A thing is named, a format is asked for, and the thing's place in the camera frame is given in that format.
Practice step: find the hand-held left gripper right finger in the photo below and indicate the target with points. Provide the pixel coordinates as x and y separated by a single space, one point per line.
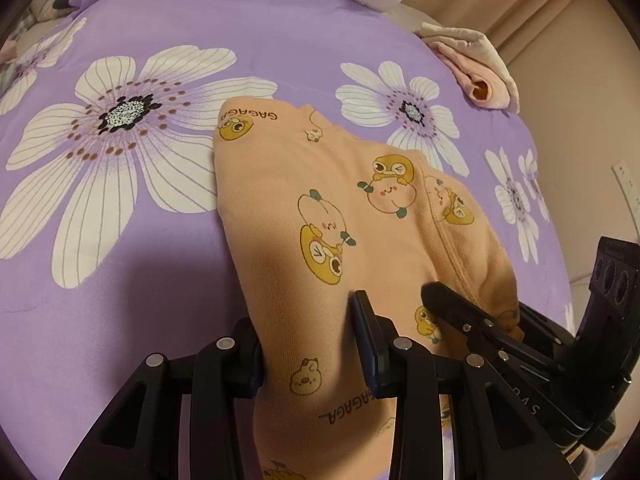
369 350

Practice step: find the pink folded cloth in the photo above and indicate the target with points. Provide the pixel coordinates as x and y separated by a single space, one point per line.
480 70

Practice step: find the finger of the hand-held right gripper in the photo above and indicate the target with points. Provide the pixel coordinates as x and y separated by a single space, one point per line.
542 322
465 317

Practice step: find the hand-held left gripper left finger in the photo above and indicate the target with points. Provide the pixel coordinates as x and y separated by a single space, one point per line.
254 375

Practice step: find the orange cartoon print pants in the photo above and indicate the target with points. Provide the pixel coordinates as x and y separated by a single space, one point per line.
350 220

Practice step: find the white power strip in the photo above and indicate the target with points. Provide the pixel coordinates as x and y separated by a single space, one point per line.
627 187

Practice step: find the purple floral bedsheet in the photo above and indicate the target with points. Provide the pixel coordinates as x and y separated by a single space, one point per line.
150 220

